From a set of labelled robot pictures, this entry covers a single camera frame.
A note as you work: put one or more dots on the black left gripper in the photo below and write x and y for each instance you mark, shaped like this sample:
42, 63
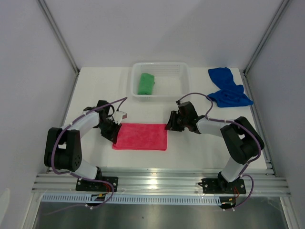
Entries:
113, 135

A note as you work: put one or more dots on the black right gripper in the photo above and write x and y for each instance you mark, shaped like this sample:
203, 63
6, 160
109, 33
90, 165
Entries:
171, 125

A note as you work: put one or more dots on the pink microfiber towel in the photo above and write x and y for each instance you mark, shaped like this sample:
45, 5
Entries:
134, 136

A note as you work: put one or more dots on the green microfiber towel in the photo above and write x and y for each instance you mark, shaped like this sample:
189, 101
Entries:
146, 84

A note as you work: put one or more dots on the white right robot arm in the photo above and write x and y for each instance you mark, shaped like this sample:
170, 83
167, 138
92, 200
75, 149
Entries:
242, 141

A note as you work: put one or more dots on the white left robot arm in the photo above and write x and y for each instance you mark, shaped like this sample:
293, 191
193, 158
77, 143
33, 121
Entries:
63, 152

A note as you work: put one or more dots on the white plastic basket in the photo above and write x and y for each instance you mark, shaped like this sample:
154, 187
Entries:
172, 80

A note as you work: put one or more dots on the blue microfiber towel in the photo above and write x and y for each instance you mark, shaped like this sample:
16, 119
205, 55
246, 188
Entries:
229, 94

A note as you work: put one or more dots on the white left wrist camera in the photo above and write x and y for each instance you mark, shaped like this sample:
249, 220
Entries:
119, 116

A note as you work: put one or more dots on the aluminium front rail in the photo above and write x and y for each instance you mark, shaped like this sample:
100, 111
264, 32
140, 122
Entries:
156, 181

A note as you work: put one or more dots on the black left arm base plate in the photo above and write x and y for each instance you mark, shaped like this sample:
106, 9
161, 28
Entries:
89, 186

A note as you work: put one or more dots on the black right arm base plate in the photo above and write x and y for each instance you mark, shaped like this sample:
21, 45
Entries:
221, 186

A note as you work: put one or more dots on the white slotted cable duct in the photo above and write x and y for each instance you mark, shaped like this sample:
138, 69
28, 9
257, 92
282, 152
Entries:
132, 199

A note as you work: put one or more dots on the aluminium frame post right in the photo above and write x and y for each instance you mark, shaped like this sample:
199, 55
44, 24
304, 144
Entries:
276, 18

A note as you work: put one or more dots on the aluminium frame post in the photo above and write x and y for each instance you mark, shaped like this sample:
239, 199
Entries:
58, 35
276, 18

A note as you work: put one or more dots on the aluminium frame post left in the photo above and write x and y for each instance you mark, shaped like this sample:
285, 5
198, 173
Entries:
58, 35

